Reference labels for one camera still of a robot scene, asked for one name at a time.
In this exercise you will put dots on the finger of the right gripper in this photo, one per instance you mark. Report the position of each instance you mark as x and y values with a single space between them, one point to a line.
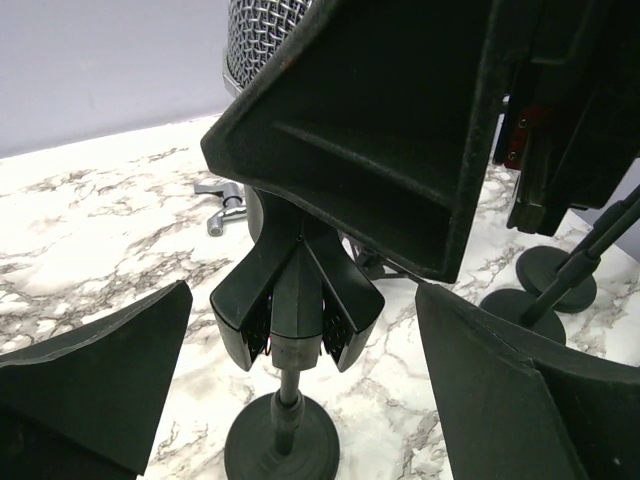
571 128
378 118

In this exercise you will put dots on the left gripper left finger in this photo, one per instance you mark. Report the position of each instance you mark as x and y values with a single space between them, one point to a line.
86 404

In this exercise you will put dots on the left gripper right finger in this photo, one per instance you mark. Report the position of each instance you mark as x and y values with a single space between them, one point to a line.
516 405

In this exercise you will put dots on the grey mesh microphone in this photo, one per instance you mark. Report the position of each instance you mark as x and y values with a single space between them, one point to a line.
255 30

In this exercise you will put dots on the black round-base mic stand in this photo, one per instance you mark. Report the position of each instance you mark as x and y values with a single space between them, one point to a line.
295 295

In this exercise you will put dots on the black stand of pink microphone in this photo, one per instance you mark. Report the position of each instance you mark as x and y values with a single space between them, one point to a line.
537 313

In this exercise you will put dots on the black stand of white microphone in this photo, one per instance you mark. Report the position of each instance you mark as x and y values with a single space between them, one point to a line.
537 268

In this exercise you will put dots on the chrome faucet tap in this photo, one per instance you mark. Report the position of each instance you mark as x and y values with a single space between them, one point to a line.
232 208

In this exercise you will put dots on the black tripod shock-mount stand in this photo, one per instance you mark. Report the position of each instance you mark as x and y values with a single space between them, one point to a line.
374 266

